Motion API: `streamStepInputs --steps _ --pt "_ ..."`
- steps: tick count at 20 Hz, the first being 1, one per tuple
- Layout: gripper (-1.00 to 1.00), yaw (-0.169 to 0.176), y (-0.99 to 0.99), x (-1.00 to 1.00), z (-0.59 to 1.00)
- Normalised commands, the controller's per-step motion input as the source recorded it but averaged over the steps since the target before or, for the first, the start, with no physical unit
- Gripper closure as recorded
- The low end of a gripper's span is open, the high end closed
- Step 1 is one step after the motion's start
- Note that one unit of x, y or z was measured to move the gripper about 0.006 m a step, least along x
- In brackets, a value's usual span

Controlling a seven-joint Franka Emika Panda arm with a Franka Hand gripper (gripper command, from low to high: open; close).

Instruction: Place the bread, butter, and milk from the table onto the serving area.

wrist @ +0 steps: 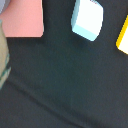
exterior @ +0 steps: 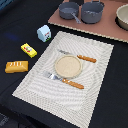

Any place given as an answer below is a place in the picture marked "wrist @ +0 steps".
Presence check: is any white milk carton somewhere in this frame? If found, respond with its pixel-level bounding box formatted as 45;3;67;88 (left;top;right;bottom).
71;0;104;41

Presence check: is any yellow butter box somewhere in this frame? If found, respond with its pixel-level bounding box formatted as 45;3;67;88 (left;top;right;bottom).
116;16;128;54

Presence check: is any woven placemat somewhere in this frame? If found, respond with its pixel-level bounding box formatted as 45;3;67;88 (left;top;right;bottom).
0;20;11;89

